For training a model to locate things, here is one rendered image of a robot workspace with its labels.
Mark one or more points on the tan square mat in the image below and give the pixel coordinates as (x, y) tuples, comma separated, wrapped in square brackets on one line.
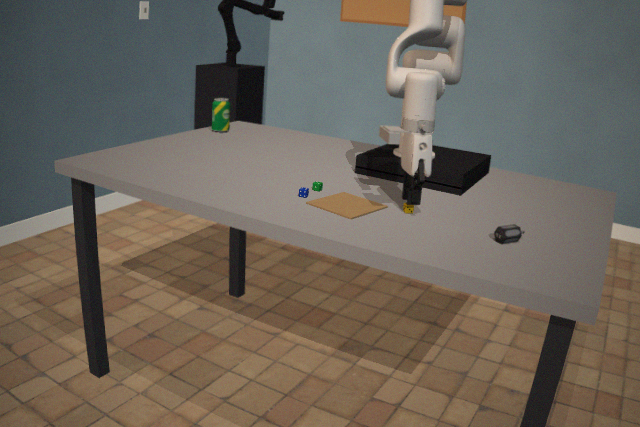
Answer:
[(347, 205)]

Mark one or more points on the green and yellow drink can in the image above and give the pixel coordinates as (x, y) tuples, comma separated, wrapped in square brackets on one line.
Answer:
[(220, 115)]

